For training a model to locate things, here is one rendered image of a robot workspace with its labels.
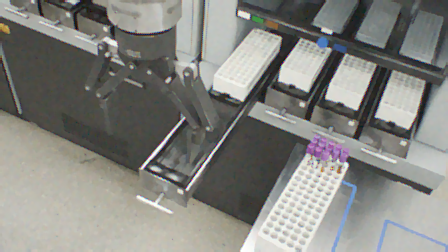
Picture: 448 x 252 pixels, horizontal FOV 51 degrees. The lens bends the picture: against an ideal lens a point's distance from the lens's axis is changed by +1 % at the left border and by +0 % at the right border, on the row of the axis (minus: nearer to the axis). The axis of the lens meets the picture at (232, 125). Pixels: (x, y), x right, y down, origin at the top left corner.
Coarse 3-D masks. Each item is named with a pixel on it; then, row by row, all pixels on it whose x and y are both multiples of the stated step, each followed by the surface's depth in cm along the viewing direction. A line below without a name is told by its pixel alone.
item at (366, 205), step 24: (288, 168) 117; (360, 168) 119; (360, 192) 113; (384, 192) 114; (408, 192) 115; (264, 216) 106; (336, 216) 108; (360, 216) 108; (384, 216) 109; (408, 216) 110; (432, 216) 110; (312, 240) 102; (336, 240) 103; (360, 240) 104; (384, 240) 104; (408, 240) 105; (432, 240) 106
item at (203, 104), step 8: (184, 72) 58; (192, 72) 58; (184, 80) 59; (192, 80) 59; (200, 80) 61; (192, 88) 59; (200, 88) 61; (192, 96) 60; (200, 96) 60; (208, 96) 62; (200, 104) 61; (208, 104) 62; (200, 112) 61; (208, 112) 62; (208, 120) 62; (208, 128) 62
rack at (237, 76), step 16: (256, 32) 152; (240, 48) 144; (256, 48) 144; (272, 48) 145; (224, 64) 137; (240, 64) 138; (256, 64) 138; (224, 80) 132; (240, 80) 132; (256, 80) 139; (240, 96) 133
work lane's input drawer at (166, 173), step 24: (264, 72) 144; (216, 96) 134; (240, 120) 132; (168, 144) 121; (216, 144) 122; (144, 168) 114; (168, 168) 113; (192, 168) 116; (168, 192) 114; (192, 192) 115
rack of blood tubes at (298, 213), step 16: (320, 160) 111; (304, 176) 107; (320, 176) 109; (336, 176) 109; (288, 192) 104; (304, 192) 104; (320, 192) 104; (336, 192) 112; (288, 208) 101; (304, 208) 101; (320, 208) 102; (272, 224) 98; (288, 224) 98; (304, 224) 98; (256, 240) 96; (272, 240) 94; (288, 240) 95; (304, 240) 95
